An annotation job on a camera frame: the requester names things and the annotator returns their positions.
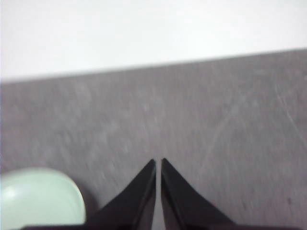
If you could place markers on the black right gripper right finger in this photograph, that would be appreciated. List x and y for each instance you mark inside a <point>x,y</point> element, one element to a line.
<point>182,206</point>

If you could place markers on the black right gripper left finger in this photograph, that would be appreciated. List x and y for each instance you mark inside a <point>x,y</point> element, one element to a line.
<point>134,203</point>

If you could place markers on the pale green round plate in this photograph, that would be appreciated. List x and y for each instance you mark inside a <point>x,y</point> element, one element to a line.
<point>38,198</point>

